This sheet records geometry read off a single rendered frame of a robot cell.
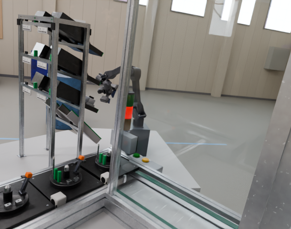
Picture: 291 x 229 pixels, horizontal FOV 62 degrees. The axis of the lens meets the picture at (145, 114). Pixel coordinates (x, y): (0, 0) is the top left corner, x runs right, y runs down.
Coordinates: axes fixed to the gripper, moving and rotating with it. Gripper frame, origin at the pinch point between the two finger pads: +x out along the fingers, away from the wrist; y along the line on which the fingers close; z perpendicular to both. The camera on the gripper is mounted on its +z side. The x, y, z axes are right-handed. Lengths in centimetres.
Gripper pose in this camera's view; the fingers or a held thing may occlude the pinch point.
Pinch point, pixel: (110, 97)
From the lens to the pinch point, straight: 194.5
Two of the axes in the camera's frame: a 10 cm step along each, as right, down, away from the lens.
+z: -9.2, -2.7, 2.9
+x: 0.5, 6.4, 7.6
